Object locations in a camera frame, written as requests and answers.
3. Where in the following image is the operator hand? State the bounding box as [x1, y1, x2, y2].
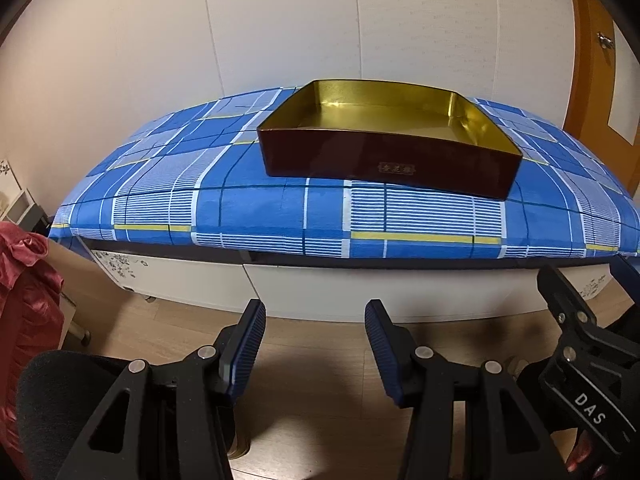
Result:
[565, 431, 608, 479]

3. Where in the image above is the orange wooden door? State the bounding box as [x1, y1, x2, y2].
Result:
[564, 0, 639, 193]

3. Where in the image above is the red ruffled cushion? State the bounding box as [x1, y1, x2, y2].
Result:
[1, 221, 64, 479]

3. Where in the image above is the dark red gold-lined box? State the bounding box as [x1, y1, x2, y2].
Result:
[257, 79, 523, 200]

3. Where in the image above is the blue plaid mattress cover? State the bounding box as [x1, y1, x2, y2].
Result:
[50, 87, 639, 259]

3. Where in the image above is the small white shelf unit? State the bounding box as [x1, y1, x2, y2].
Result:
[0, 159, 51, 236]

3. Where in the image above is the metal door handle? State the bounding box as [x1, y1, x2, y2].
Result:
[597, 32, 615, 51]

